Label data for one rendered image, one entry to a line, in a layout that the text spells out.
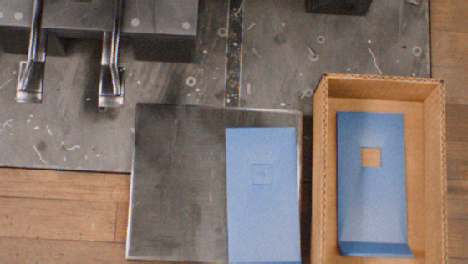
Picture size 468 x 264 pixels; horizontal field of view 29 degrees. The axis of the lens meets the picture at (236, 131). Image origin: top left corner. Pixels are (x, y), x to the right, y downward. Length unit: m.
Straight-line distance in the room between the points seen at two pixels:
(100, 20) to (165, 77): 0.11
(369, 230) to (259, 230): 0.11
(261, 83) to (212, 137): 0.09
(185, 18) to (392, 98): 0.23
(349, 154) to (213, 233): 0.16
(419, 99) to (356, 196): 0.12
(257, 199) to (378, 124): 0.15
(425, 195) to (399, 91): 0.11
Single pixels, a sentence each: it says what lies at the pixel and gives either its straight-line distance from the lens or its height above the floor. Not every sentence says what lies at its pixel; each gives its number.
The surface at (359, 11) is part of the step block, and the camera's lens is 0.97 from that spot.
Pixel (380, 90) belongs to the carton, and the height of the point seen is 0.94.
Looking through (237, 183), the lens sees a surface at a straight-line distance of 0.89.
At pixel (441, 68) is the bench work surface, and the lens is 0.98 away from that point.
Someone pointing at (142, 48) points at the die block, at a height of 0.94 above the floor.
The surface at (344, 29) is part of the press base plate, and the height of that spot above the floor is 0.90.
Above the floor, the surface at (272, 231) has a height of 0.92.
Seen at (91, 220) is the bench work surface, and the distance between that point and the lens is 0.91.
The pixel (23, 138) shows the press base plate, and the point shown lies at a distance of 0.94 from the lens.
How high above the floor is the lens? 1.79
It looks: 75 degrees down
